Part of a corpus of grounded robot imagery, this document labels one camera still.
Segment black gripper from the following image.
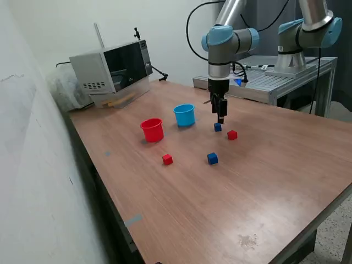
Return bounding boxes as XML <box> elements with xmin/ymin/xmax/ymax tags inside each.
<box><xmin>208</xmin><ymin>78</ymin><xmax>230</xmax><ymax>124</ymax></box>

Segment blue plastic cup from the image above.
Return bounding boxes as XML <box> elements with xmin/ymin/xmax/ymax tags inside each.
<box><xmin>172</xmin><ymin>103</ymin><xmax>196</xmax><ymax>128</ymax></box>

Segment aluminium profile robot stand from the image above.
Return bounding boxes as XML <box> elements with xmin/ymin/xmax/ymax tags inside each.
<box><xmin>192</xmin><ymin>54</ymin><xmax>338</xmax><ymax>118</ymax></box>

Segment red plastic cup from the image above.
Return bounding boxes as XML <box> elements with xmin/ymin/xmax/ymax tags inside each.
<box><xmin>140</xmin><ymin>118</ymin><xmax>165</xmax><ymax>144</ymax></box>

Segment dark grey curtain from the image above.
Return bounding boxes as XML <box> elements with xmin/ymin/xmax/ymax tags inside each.
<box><xmin>217</xmin><ymin>0</ymin><xmax>352</xmax><ymax>116</ymax></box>

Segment aluminium robot mounting plate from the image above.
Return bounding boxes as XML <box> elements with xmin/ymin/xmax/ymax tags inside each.
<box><xmin>265</xmin><ymin>63</ymin><xmax>316</xmax><ymax>78</ymax></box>

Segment shiny metal riser box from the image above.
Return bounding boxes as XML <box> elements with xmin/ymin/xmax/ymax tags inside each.
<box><xmin>89</xmin><ymin>78</ymin><xmax>151</xmax><ymax>109</ymax></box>

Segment silver microwave oven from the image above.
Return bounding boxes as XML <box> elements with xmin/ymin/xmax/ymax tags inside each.
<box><xmin>69</xmin><ymin>39</ymin><xmax>154</xmax><ymax>96</ymax></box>

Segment white upright rod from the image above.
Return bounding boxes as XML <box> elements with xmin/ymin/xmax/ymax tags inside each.
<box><xmin>93</xmin><ymin>22</ymin><xmax>106</xmax><ymax>51</ymax></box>

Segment long blue-grey tape strip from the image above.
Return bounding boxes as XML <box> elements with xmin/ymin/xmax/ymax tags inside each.
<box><xmin>124</xmin><ymin>213</ymin><xmax>143</xmax><ymax>228</ymax></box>

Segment clear plastic bag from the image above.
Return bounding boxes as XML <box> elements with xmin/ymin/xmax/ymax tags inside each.
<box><xmin>46</xmin><ymin>65</ymin><xmax>94</xmax><ymax>112</ymax></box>

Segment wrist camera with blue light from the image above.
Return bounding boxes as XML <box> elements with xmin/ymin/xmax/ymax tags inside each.
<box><xmin>230</xmin><ymin>76</ymin><xmax>249</xmax><ymax>88</ymax></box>

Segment black cable with silver connector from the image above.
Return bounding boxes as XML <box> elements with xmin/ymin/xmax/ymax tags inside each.
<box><xmin>241</xmin><ymin>63</ymin><xmax>276</xmax><ymax>71</ymax></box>

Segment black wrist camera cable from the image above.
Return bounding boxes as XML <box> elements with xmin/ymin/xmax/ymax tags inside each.
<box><xmin>186</xmin><ymin>0</ymin><xmax>291</xmax><ymax>84</ymax></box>

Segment thick black hanging cable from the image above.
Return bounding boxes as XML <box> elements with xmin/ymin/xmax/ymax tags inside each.
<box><xmin>309</xmin><ymin>46</ymin><xmax>322</xmax><ymax>115</ymax></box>

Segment grey metal table frame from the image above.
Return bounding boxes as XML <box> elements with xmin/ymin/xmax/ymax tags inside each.
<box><xmin>263</xmin><ymin>186</ymin><xmax>352</xmax><ymax>264</ymax></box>

